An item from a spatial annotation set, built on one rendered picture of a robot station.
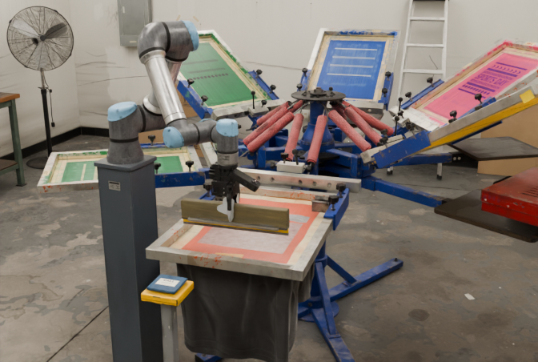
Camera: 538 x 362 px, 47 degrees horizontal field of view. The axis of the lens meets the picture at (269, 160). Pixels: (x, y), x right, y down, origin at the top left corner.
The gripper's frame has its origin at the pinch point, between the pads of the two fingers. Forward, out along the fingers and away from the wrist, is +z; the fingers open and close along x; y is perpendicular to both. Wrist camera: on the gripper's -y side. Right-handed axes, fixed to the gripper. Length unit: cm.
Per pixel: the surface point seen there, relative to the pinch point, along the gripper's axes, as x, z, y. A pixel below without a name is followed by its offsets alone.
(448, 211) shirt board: -69, 15, -73
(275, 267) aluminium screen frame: 13.8, 10.8, -19.7
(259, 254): -1.4, 14.1, -9.2
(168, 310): 33.1, 21.6, 10.9
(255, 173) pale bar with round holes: -68, 6, 15
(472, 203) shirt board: -81, 15, -83
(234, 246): -5.0, 14.1, 2.1
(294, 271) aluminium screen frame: 13.8, 11.2, -26.4
